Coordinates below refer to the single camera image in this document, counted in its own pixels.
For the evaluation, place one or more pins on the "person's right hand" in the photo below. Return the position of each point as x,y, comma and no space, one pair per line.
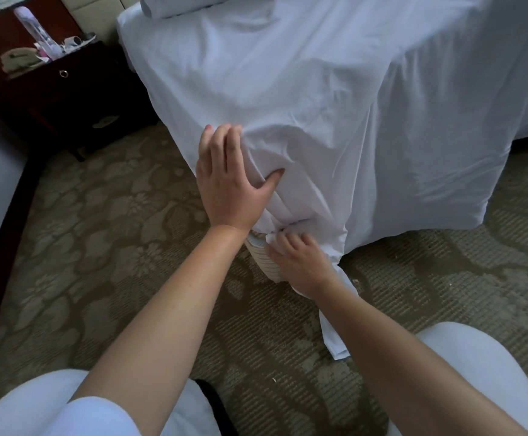
302,263

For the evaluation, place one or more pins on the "person's left hand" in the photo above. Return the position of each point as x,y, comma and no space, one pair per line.
229,181

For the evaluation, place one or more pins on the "white bed sheet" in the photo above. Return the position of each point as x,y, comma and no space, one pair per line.
382,113

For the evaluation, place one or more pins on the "person's right forearm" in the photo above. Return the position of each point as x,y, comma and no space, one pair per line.
409,367

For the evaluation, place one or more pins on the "person's left forearm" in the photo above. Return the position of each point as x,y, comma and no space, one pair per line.
164,331

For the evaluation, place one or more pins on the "person's black left shoe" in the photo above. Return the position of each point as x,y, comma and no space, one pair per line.
217,408

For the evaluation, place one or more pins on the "person's white shirt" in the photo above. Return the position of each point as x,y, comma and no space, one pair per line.
91,418

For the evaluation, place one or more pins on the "white paper under nightstand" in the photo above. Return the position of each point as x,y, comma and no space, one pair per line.
105,122

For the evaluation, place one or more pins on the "white duvet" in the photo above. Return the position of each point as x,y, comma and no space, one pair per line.
178,2

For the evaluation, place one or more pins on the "dark wooden nightstand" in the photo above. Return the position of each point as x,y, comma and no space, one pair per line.
55,95

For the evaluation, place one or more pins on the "white papers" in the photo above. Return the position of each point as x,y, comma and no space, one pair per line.
78,40

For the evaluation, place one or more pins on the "beige padded headboard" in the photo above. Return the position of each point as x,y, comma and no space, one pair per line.
96,9

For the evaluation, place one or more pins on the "beige telephone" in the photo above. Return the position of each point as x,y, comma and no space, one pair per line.
19,59

